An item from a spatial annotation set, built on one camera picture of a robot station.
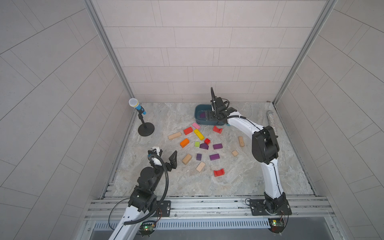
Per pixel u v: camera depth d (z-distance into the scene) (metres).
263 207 0.71
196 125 1.02
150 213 0.49
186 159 0.86
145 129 1.00
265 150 0.55
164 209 0.70
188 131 1.00
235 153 0.89
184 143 0.94
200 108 1.05
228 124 0.71
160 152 0.67
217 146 0.94
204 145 0.93
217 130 1.00
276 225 0.68
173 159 0.70
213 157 0.89
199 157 0.87
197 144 0.94
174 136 0.98
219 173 0.82
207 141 0.94
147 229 0.64
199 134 0.99
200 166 0.84
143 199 0.58
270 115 1.05
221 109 0.75
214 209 0.72
